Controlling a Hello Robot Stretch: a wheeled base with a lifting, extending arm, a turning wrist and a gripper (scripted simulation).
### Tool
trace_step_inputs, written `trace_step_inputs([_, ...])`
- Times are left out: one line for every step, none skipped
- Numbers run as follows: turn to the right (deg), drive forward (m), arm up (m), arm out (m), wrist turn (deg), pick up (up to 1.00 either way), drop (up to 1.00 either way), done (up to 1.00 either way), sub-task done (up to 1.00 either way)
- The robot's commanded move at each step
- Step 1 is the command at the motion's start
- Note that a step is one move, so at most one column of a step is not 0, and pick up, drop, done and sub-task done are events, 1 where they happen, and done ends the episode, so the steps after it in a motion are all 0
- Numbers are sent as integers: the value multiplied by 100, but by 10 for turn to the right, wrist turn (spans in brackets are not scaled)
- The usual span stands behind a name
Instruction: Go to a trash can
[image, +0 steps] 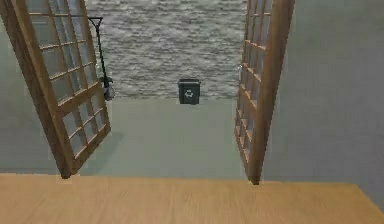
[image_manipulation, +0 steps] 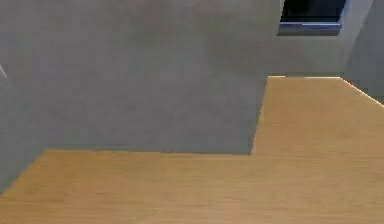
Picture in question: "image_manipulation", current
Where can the dark window with grey sill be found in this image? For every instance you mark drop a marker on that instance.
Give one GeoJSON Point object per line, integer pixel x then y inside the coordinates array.
{"type": "Point", "coordinates": [311, 15]}

